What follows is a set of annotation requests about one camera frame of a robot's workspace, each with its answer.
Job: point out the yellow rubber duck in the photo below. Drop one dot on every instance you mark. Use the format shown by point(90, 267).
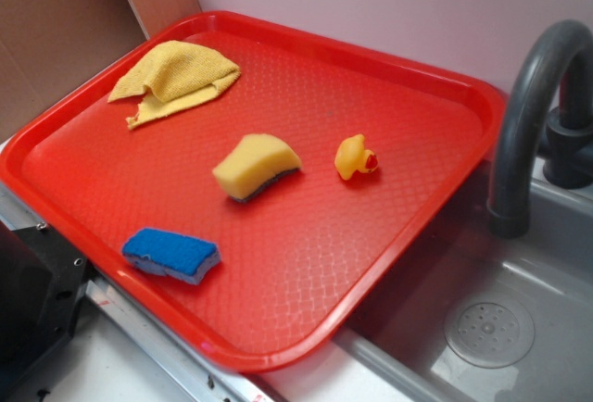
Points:
point(352, 156)

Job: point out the yellow sponge with grey pad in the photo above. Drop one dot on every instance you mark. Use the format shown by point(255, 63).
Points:
point(258, 160)

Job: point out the red plastic tray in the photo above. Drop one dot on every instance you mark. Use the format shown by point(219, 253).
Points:
point(299, 256)

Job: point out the blue scrub sponge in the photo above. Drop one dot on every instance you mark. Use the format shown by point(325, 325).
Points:
point(182, 257)

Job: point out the yellow microfiber cloth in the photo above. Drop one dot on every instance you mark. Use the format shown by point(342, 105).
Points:
point(173, 77)

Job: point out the grey plastic sink basin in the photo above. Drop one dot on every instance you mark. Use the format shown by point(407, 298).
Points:
point(398, 329)

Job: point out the round sink drain cover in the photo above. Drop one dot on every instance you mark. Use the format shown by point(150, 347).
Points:
point(489, 334)

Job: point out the grey curved faucet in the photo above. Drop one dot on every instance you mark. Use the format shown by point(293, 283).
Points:
point(549, 115)

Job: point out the brown cardboard panel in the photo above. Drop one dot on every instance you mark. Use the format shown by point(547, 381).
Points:
point(51, 47)

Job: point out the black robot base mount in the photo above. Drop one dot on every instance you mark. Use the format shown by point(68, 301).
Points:
point(43, 280)

